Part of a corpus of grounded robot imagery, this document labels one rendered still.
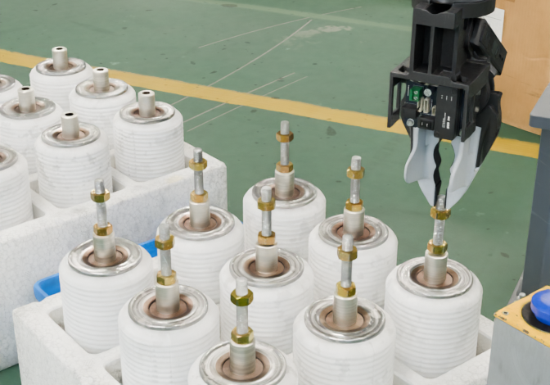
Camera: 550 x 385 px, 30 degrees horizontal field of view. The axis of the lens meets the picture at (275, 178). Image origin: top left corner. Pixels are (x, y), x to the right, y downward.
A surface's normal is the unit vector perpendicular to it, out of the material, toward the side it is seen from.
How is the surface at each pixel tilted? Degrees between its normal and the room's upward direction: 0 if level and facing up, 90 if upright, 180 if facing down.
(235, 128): 0
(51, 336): 0
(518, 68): 90
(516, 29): 90
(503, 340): 90
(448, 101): 90
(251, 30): 0
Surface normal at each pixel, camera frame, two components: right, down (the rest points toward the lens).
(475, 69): 0.00, -0.90
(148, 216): 0.64, 0.34
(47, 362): -0.78, 0.27
